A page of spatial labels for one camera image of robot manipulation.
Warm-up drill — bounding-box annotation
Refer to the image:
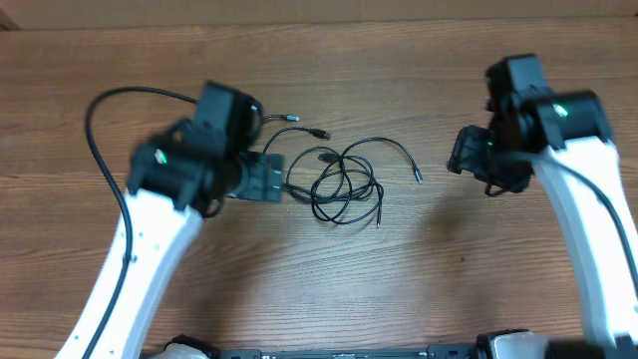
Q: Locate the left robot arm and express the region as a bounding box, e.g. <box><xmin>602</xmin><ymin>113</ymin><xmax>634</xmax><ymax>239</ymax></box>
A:
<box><xmin>58</xmin><ymin>82</ymin><xmax>283</xmax><ymax>358</ymax></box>

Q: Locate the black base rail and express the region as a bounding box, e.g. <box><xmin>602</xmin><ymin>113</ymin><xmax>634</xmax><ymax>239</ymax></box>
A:
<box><xmin>144</xmin><ymin>343</ymin><xmax>479</xmax><ymax>359</ymax></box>

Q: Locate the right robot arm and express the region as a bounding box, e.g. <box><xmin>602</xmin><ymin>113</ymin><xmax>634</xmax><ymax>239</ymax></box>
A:
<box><xmin>447</xmin><ymin>54</ymin><xmax>637</xmax><ymax>358</ymax></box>

